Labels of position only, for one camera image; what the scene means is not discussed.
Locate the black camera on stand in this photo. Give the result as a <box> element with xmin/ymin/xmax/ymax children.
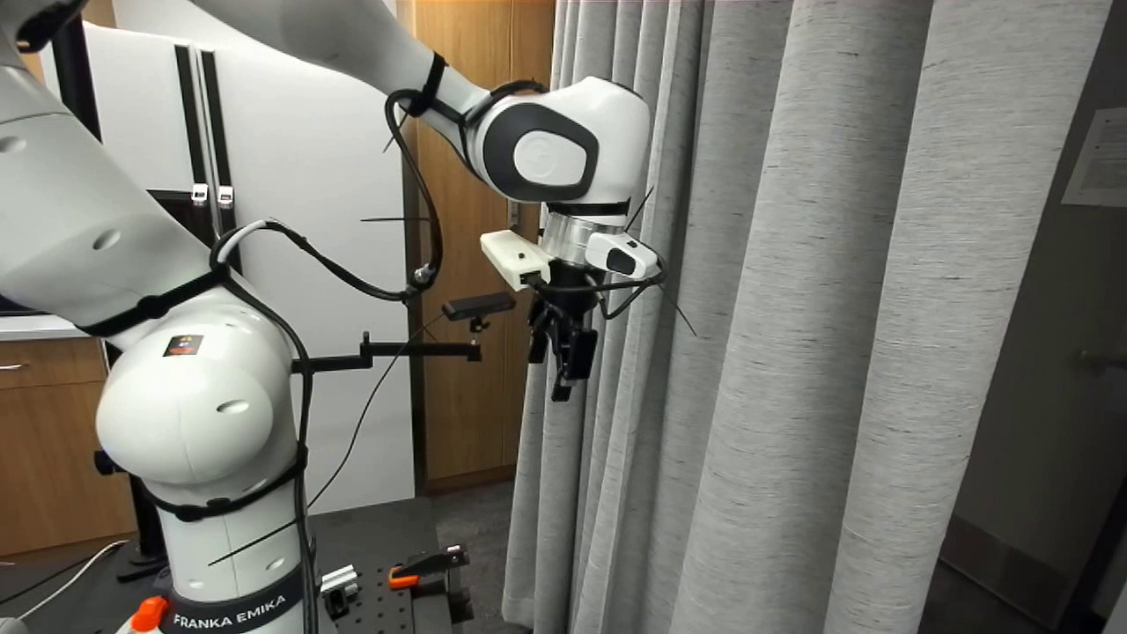
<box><xmin>440</xmin><ymin>291</ymin><xmax>520</xmax><ymax>335</ymax></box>

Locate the white paper sign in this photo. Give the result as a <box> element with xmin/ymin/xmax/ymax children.
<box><xmin>1058</xmin><ymin>106</ymin><xmax>1127</xmax><ymax>210</ymax></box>

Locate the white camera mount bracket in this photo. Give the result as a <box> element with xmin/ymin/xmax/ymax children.
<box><xmin>478</xmin><ymin>224</ymin><xmax>555</xmax><ymax>297</ymax></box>

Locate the low wooden cabinet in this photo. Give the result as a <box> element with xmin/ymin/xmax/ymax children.
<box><xmin>0</xmin><ymin>335</ymin><xmax>136</xmax><ymax>560</ymax></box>

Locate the grey fabric curtain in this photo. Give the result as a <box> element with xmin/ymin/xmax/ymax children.
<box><xmin>500</xmin><ymin>0</ymin><xmax>1117</xmax><ymax>634</ymax></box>

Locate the black vertical rail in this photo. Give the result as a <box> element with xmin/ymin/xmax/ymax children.
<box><xmin>201</xmin><ymin>45</ymin><xmax>239</xmax><ymax>240</ymax></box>
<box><xmin>173</xmin><ymin>41</ymin><xmax>203</xmax><ymax>208</ymax></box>

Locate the white partition board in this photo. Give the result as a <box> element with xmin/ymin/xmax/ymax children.
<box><xmin>85</xmin><ymin>21</ymin><xmax>419</xmax><ymax>513</ymax></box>

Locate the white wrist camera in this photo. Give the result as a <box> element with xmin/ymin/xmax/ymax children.
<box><xmin>582</xmin><ymin>230</ymin><xmax>660</xmax><ymax>284</ymax></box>

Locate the silver metal block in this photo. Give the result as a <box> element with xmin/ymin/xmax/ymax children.
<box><xmin>316</xmin><ymin>560</ymin><xmax>363</xmax><ymax>602</ymax></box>

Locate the orange handled clamp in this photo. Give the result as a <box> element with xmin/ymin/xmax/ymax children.
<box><xmin>385</xmin><ymin>541</ymin><xmax>470</xmax><ymax>594</ymax></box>

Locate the orange base button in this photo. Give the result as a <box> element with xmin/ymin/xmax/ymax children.
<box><xmin>127</xmin><ymin>592</ymin><xmax>173</xmax><ymax>634</ymax></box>

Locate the black vertical pole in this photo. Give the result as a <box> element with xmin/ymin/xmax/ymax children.
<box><xmin>46</xmin><ymin>9</ymin><xmax>170</xmax><ymax>584</ymax></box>

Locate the white floor cable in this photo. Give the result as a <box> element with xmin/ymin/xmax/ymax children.
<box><xmin>0</xmin><ymin>537</ymin><xmax>129</xmax><ymax>628</ymax></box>

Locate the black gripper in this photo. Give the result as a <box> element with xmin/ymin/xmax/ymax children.
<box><xmin>523</xmin><ymin>259</ymin><xmax>603</xmax><ymax>405</ymax></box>

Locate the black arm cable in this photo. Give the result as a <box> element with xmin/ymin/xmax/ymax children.
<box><xmin>206</xmin><ymin>82</ymin><xmax>550</xmax><ymax>309</ymax></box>

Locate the tall wooden cabinet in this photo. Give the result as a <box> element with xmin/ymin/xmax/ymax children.
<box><xmin>399</xmin><ymin>0</ymin><xmax>559</xmax><ymax>495</ymax></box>

